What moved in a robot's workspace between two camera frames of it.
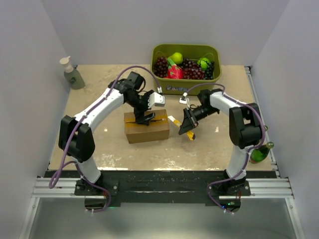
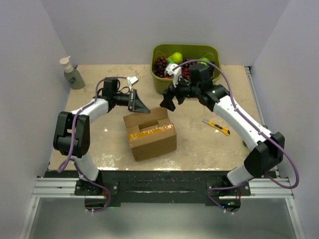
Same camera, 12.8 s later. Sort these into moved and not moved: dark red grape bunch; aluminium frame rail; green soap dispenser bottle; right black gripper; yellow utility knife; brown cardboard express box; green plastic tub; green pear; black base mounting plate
Moved: right black gripper; brown cardboard express box; yellow utility knife
Not moved: aluminium frame rail; green pear; green soap dispenser bottle; green plastic tub; black base mounting plate; dark red grape bunch
